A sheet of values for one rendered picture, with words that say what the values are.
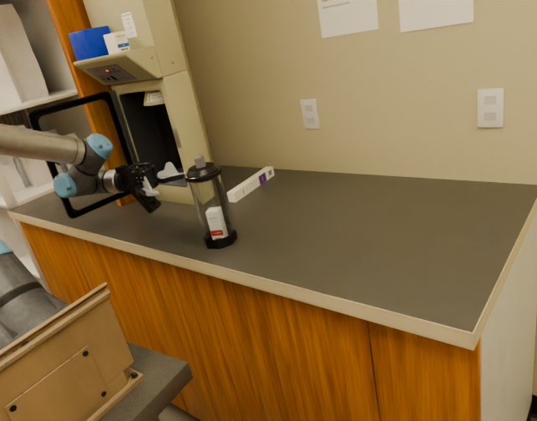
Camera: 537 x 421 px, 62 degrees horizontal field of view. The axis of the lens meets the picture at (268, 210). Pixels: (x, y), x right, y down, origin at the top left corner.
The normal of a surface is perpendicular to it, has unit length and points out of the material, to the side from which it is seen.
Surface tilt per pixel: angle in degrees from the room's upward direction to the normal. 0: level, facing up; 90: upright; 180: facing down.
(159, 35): 90
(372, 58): 90
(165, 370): 0
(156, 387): 0
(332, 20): 90
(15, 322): 35
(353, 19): 90
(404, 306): 0
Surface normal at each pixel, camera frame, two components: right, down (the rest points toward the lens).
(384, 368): -0.60, 0.42
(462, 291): -0.18, -0.90
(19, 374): 0.80, 0.09
